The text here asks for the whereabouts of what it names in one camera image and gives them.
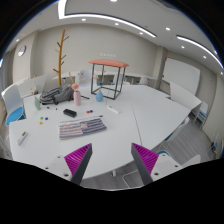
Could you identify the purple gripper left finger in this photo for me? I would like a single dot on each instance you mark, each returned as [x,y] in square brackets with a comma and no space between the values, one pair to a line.
[77,162]

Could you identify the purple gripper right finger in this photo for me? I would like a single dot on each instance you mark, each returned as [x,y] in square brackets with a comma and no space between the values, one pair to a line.
[145,160]

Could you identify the striped folded towel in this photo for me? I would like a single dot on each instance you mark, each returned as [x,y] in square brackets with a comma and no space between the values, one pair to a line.
[72,129]

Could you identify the black rectangular case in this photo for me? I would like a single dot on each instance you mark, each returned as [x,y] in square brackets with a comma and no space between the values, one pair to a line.
[70,113]

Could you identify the red and blue caps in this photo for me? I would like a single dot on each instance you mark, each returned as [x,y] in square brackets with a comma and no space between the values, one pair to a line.
[89,111]

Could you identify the small colourful caps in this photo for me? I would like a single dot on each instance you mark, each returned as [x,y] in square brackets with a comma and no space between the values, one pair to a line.
[43,120]

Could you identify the white remote control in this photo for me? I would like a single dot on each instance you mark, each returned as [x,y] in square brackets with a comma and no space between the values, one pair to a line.
[22,137]

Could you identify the pink vase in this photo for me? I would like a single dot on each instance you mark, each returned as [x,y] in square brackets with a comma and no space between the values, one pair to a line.
[77,98]

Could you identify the blue vase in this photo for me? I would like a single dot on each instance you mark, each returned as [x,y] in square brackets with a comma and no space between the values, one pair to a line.
[99,96]

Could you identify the grey backpack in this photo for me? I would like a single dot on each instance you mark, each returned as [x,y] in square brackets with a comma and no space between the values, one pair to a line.
[57,95]

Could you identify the green card stand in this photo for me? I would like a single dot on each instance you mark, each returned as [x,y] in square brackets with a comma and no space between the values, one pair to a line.
[37,103]

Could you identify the white chair blue seat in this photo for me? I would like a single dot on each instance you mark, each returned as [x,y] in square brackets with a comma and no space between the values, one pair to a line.
[14,104]

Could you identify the yellow wooden coat tree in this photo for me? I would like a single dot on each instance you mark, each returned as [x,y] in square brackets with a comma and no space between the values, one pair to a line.
[61,56]

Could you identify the black frame orange-top stand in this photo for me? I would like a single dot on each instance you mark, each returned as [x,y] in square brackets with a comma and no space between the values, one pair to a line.
[108,76]

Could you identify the white wall whiteboard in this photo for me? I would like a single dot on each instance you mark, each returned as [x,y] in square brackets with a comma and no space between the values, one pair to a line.
[183,74]

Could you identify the round wall clock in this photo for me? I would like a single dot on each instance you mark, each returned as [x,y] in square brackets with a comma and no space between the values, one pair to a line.
[21,51]

